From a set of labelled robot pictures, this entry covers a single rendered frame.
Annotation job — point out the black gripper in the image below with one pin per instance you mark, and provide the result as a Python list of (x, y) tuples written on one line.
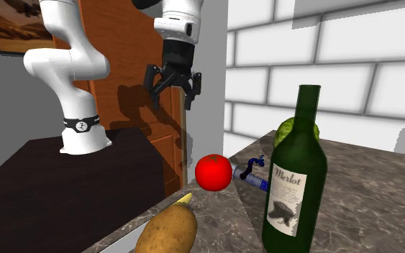
[(178, 59)]

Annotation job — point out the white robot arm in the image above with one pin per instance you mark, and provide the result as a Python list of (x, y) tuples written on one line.
[(79, 66)]

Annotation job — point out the brown wooden door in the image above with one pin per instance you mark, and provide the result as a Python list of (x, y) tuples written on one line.
[(128, 70)]

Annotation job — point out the red tomato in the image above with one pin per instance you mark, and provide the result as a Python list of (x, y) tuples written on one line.
[(213, 172)]

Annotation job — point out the yellow banana tip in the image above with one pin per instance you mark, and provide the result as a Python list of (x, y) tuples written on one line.
[(184, 199)]

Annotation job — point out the green round fruit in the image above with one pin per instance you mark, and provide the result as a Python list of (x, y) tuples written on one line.
[(282, 131)]

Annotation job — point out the blue pen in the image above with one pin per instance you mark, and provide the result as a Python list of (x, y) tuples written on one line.
[(254, 179)]

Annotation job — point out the brown potato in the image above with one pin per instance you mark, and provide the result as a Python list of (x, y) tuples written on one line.
[(168, 231)]

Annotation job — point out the dark robot stand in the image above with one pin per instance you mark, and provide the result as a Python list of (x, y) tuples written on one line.
[(65, 196)]

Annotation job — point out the green wine bottle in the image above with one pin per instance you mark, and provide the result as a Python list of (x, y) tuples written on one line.
[(293, 189)]

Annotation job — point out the framed landscape wall picture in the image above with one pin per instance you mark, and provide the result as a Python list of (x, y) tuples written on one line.
[(12, 28)]

